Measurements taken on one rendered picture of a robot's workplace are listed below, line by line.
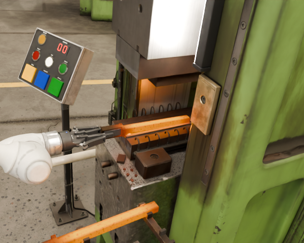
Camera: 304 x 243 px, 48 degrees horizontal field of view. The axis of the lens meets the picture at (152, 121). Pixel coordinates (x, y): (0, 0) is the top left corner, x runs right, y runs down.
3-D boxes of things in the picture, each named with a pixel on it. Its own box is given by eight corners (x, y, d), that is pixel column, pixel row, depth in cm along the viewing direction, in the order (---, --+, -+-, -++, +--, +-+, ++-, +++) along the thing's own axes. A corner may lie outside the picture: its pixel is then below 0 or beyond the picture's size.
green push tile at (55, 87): (56, 97, 160) (62, 82, 159) (46, 91, 164) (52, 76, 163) (59, 97, 162) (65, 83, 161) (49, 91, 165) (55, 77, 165)
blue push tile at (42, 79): (42, 89, 165) (49, 75, 164) (33, 84, 168) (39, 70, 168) (45, 90, 166) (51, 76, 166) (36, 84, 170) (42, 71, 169)
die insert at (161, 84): (156, 87, 128) (158, 72, 125) (146, 78, 134) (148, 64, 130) (219, 77, 141) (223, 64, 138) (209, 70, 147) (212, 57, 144)
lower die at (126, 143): (130, 160, 137) (131, 143, 132) (111, 133, 151) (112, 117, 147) (214, 140, 155) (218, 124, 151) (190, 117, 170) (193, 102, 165)
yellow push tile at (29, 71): (30, 82, 169) (35, 68, 169) (20, 77, 173) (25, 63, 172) (32, 83, 171) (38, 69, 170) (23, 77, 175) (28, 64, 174)
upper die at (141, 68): (137, 80, 118) (140, 54, 113) (115, 58, 132) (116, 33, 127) (232, 67, 136) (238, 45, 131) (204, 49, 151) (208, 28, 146)
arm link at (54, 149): (47, 162, 122) (64, 158, 125) (46, 142, 117) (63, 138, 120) (41, 148, 129) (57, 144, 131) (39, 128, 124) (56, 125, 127)
